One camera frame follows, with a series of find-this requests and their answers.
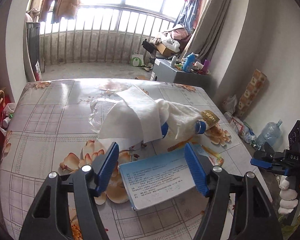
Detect gold tissue packet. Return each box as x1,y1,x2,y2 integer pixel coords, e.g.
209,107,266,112
201,110,219,130

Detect white fluffy cloth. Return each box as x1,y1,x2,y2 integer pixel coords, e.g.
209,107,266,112
155,99,202,140

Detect blue white paper leaflet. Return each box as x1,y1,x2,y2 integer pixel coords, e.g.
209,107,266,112
118,143,224,211

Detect white tissue sheet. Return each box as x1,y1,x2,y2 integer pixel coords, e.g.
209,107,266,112
98,86,168,142

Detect clear bottle blue cap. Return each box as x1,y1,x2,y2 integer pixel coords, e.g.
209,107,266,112
161,121,206,138

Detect floor trash packaging pile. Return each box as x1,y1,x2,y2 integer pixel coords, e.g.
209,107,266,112
224,112,258,148

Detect right hand white glove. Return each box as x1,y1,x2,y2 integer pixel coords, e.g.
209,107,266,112
278,176,300,215

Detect large blue water jug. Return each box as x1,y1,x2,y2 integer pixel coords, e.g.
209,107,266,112
256,119,282,150

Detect white plastic bag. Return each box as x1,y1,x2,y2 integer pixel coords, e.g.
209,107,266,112
222,94,238,114

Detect tall patterned box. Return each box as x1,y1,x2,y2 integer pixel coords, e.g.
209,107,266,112
235,69,267,117

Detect purple cup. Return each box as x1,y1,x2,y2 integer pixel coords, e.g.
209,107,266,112
201,60,211,74

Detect blue detergent bottle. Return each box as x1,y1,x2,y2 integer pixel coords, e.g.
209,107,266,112
182,53,196,73

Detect beige curtain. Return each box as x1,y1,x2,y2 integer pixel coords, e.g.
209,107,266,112
180,0,252,61

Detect grey cabinet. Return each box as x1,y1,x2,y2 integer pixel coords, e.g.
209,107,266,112
150,59,212,89

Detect cardboard box with clutter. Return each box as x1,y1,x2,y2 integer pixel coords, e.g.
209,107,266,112
141,25,191,57

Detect blue hanging clothes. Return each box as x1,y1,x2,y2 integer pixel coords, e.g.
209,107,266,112
174,0,201,34

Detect white green paper bag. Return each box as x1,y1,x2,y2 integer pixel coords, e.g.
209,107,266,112
130,51,144,67

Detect black radiator panel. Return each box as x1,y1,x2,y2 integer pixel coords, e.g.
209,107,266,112
26,22,42,81

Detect metal balcony railing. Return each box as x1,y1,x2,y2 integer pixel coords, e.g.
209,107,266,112
40,5,174,66

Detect beige hanging puffer jacket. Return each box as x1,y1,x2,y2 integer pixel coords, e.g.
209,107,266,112
55,0,89,21

